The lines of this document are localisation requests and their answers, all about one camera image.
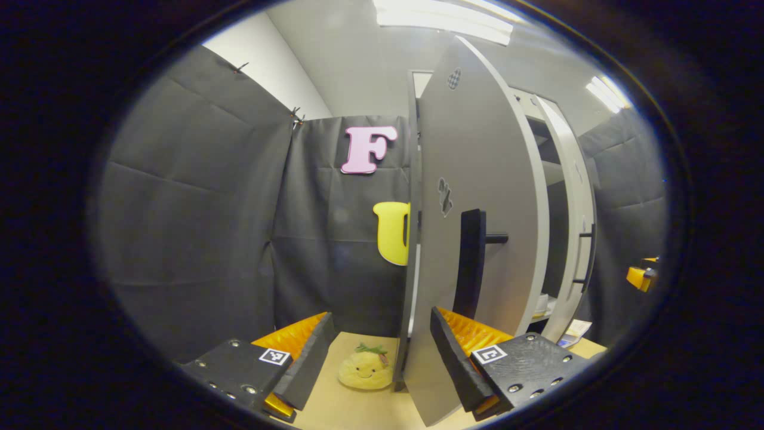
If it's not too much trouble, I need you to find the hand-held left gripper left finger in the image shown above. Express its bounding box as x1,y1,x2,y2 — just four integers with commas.
179,312,335,423

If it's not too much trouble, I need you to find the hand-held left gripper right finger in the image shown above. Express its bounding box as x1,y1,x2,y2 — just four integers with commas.
431,306,589,422

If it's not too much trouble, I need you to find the white cabinet door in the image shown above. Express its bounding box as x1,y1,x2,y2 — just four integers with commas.
534,96,597,344
399,36,550,428

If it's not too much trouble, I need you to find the yellow smiling plush toy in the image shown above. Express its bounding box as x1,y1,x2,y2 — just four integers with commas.
338,343,395,391

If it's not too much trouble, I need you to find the black backdrop cloth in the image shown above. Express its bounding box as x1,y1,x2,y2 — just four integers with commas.
95,45,418,362
576,107,668,347

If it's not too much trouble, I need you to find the small ceiling light panel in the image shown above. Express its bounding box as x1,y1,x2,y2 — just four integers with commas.
585,75,630,114

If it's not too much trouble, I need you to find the large ceiling light panel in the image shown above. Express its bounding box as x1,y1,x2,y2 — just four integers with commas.
373,0,514,45

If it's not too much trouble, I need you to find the black door handle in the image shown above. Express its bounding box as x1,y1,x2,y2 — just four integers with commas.
572,224,597,293
452,209,509,320

